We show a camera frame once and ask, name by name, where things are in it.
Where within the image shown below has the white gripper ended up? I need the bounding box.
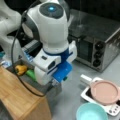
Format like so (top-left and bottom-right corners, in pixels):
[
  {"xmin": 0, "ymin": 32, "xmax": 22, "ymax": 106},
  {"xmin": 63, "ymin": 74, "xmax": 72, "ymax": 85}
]
[{"xmin": 33, "ymin": 41, "xmax": 77, "ymax": 85}]

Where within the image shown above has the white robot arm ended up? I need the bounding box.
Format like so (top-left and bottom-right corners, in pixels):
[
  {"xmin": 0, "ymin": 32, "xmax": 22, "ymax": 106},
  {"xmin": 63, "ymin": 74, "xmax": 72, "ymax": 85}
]
[{"xmin": 0, "ymin": 0, "xmax": 77, "ymax": 85}]

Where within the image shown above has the green toy vegetable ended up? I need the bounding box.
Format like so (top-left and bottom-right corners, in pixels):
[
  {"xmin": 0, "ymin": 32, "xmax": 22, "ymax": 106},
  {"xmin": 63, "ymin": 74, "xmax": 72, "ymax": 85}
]
[{"xmin": 26, "ymin": 69, "xmax": 36, "ymax": 80}]

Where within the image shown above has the yellow toy vegetable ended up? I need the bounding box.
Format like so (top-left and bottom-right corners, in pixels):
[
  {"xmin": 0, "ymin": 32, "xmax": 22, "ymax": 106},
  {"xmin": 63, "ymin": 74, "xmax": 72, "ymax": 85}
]
[{"xmin": 15, "ymin": 65, "xmax": 27, "ymax": 75}]

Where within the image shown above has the plastic water bottle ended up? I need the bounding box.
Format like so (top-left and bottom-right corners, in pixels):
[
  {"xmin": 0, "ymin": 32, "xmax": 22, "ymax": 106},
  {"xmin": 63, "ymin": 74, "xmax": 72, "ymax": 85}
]
[{"xmin": 0, "ymin": 60, "xmax": 11, "ymax": 68}]

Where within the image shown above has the wooden cabinet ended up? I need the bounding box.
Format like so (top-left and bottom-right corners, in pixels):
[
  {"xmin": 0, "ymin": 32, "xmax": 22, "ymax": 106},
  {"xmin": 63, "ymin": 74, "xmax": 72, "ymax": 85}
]
[{"xmin": 0, "ymin": 67, "xmax": 51, "ymax": 120}]

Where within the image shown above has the silver toaster oven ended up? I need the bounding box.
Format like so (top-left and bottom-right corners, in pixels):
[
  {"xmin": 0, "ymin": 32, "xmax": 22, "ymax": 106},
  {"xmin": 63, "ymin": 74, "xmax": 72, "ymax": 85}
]
[{"xmin": 68, "ymin": 9, "xmax": 120, "ymax": 72}]

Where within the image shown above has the white induction cooker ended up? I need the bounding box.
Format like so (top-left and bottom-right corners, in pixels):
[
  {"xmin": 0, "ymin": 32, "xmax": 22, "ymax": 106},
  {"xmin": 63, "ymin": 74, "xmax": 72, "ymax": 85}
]
[{"xmin": 81, "ymin": 77, "xmax": 120, "ymax": 116}]

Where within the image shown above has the black cable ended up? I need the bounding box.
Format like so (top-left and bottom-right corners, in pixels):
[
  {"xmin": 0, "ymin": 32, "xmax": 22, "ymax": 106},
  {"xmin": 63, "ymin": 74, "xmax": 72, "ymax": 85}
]
[{"xmin": 9, "ymin": 0, "xmax": 46, "ymax": 98}]

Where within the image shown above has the pink pan with white handle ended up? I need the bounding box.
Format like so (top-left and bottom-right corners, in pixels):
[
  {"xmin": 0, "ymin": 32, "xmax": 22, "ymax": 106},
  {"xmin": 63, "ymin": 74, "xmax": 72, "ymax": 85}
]
[{"xmin": 81, "ymin": 74, "xmax": 120, "ymax": 105}]

